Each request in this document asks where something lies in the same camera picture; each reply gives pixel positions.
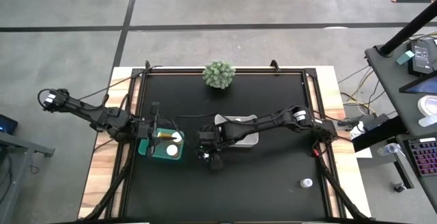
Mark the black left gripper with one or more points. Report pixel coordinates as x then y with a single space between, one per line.
144 133

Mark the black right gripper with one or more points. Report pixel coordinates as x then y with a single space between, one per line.
210 137

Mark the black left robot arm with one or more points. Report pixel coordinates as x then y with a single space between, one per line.
99 116

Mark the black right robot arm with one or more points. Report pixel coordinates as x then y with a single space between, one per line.
273 119

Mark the teal plastic bin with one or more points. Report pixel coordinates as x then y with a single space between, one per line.
161 149

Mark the white plastic bin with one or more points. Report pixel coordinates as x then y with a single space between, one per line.
247 140

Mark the green succulent plant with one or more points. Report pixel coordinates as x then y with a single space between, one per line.
218 73

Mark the clear bottle green pills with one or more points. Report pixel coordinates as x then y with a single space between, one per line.
306 183

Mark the grey metal desk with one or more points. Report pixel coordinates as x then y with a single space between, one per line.
13 155

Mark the blue-lit dark device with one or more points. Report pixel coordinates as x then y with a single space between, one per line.
7 124

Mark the white crumpled paper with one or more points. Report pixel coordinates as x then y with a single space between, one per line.
357 130

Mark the long black box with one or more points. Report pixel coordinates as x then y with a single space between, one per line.
379 133

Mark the clear plastic water bottle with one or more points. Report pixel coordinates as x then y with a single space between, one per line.
389 149

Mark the black castor wheel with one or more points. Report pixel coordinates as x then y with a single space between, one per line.
398 187

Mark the grey side desk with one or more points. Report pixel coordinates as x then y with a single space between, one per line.
389 80

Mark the black backlit keyboard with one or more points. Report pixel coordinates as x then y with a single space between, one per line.
425 157

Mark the small teal block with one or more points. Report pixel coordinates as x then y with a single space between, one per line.
405 57

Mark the white cylinder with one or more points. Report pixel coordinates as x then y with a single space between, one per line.
429 120

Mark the dark tablet screen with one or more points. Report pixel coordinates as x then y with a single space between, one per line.
423 85

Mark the white tape roll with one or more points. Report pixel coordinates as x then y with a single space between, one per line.
429 105

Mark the black round pole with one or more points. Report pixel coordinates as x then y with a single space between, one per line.
406 29

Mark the black labelled device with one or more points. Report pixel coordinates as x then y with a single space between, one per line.
423 56

